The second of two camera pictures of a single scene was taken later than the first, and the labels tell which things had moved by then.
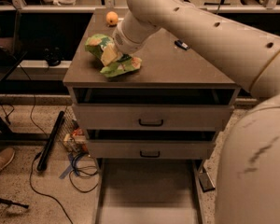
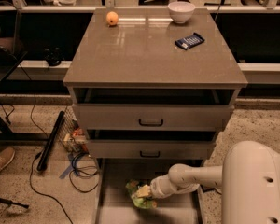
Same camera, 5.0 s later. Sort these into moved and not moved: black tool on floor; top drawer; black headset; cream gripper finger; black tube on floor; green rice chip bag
Moved: green rice chip bag; cream gripper finger
Not moved: top drawer; black headset; black tool on floor; black tube on floor
